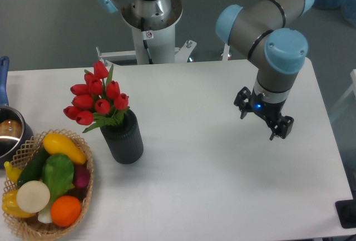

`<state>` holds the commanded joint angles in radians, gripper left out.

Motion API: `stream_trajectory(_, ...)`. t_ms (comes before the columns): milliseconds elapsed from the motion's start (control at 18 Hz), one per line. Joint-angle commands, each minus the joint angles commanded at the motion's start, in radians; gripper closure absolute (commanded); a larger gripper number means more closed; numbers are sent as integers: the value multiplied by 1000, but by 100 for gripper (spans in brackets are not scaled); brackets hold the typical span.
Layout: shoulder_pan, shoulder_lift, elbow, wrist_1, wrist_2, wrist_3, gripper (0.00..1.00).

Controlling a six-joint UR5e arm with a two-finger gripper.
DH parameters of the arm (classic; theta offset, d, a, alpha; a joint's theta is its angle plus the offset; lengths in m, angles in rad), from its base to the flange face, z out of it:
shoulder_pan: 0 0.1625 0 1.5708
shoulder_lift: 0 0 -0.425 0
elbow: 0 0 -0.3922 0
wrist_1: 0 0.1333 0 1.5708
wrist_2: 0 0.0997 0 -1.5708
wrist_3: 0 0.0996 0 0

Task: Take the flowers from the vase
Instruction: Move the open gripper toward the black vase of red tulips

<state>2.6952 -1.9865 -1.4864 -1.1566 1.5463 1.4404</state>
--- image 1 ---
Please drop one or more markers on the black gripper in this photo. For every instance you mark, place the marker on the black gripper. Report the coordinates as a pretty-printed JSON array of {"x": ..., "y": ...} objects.
[{"x": 246, "y": 102}]

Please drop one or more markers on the red tulip bouquet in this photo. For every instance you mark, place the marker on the red tulip bouquet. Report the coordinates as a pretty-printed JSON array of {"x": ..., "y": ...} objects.
[{"x": 99, "y": 101}]

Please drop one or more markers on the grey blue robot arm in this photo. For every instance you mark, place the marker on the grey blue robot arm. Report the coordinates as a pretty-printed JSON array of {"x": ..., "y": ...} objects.
[{"x": 260, "y": 33}]

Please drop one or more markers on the dark grey ribbed vase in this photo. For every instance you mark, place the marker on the dark grey ribbed vase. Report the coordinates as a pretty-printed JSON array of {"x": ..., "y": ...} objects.
[{"x": 125, "y": 141}]

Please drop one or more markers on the black device at table edge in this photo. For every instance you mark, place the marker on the black device at table edge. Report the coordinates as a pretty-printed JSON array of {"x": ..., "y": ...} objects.
[{"x": 346, "y": 213}]

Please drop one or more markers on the purple red onion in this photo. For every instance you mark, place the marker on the purple red onion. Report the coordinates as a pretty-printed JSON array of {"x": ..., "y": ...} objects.
[{"x": 81, "y": 176}]

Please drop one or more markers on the yellow squash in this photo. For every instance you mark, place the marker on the yellow squash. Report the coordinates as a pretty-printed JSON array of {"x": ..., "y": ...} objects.
[{"x": 55, "y": 143}]

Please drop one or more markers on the green lettuce leaf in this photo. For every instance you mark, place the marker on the green lettuce leaf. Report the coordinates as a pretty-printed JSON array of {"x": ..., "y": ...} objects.
[{"x": 57, "y": 174}]

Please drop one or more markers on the orange fruit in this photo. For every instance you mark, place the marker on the orange fruit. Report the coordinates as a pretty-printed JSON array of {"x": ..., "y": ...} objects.
[{"x": 65, "y": 210}]

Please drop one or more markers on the dark green cucumber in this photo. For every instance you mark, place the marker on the dark green cucumber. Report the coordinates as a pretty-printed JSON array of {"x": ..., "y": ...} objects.
[{"x": 33, "y": 169}]

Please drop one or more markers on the white leek stalk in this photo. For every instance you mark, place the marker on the white leek stalk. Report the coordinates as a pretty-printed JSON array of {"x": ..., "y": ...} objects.
[{"x": 44, "y": 216}]

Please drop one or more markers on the white round onion slice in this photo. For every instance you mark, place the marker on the white round onion slice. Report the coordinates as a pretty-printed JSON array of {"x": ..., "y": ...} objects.
[{"x": 33, "y": 196}]

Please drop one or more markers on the woven wicker basket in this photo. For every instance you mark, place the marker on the woven wicker basket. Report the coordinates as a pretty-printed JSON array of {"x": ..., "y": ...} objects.
[{"x": 31, "y": 228}]

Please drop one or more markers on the small yellow banana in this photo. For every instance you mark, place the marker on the small yellow banana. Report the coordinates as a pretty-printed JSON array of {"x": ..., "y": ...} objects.
[{"x": 12, "y": 173}]

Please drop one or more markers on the yellow bell pepper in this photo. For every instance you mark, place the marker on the yellow bell pepper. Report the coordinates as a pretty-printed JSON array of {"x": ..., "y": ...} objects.
[{"x": 10, "y": 206}]

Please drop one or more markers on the white frame at right edge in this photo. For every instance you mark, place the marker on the white frame at right edge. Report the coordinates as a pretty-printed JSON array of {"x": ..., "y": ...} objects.
[{"x": 344, "y": 101}]

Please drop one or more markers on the blue handled steel pot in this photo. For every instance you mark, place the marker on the blue handled steel pot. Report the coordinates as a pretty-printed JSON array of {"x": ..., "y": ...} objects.
[{"x": 14, "y": 130}]

